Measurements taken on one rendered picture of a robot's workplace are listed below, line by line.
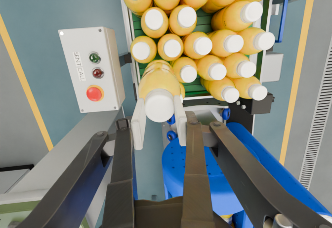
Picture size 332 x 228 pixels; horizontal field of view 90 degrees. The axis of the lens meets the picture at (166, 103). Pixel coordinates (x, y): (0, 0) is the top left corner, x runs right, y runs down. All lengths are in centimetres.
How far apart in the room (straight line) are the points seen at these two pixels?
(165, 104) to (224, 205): 32
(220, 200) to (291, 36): 164
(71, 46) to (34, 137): 178
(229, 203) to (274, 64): 55
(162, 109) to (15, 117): 200
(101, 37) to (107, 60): 5
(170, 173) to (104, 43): 36
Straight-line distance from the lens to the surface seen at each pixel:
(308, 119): 229
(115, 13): 156
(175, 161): 51
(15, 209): 94
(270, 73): 79
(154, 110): 21
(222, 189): 45
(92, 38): 43
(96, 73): 43
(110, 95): 44
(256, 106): 63
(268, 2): 63
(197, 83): 64
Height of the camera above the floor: 151
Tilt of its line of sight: 70 degrees down
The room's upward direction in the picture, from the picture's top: 173 degrees clockwise
